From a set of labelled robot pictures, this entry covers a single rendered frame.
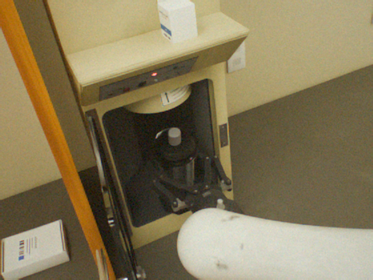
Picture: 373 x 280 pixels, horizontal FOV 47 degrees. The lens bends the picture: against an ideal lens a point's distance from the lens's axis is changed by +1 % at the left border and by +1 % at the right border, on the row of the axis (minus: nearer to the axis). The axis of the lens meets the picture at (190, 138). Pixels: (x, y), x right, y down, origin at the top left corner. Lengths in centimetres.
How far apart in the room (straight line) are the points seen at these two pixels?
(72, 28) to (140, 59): 14
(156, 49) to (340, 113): 96
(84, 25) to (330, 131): 95
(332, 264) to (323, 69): 132
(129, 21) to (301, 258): 52
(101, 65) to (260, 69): 92
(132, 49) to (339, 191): 75
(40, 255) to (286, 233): 77
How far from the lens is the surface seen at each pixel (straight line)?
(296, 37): 162
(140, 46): 79
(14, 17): 69
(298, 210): 121
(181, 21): 77
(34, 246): 122
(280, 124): 152
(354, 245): 52
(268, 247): 56
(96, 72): 73
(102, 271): 80
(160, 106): 94
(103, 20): 81
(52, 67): 129
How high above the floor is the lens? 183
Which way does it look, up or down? 37 degrees down
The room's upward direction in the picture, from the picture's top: 8 degrees counter-clockwise
